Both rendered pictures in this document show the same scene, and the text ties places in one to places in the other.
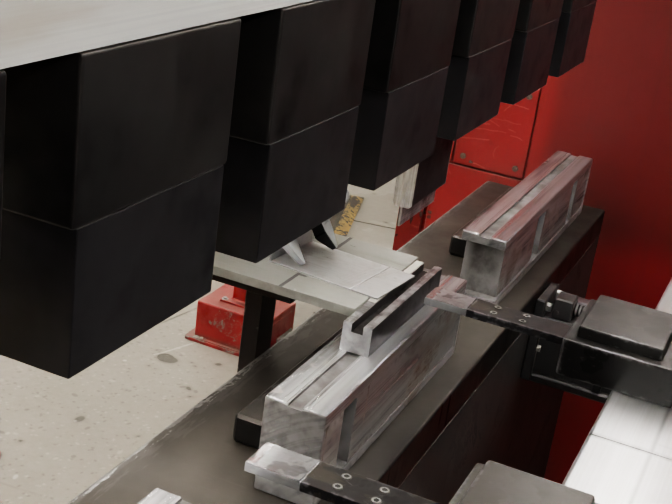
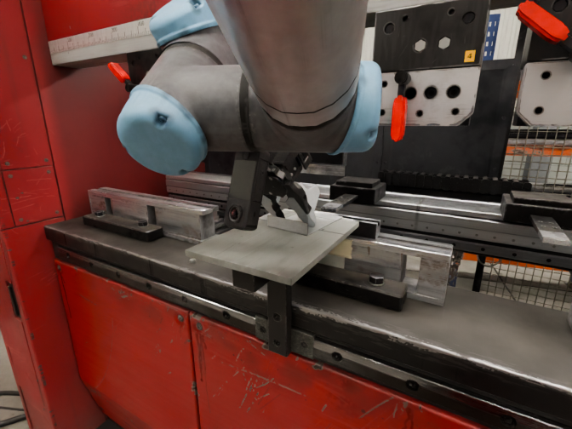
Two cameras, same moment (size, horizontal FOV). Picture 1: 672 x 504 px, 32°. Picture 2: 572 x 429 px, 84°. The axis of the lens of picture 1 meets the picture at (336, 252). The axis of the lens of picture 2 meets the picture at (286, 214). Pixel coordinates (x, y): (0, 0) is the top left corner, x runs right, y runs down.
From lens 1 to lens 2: 1.27 m
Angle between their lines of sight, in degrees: 76
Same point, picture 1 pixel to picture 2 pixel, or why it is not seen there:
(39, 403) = not seen: outside the picture
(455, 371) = not seen: hidden behind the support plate
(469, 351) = not seen: hidden behind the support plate
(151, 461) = (449, 342)
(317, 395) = (434, 245)
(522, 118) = (49, 185)
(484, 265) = (208, 223)
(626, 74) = (94, 145)
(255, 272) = (328, 239)
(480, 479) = (533, 198)
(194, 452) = (423, 325)
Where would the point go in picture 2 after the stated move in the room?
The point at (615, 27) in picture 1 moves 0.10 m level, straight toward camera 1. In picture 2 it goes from (80, 123) to (103, 123)
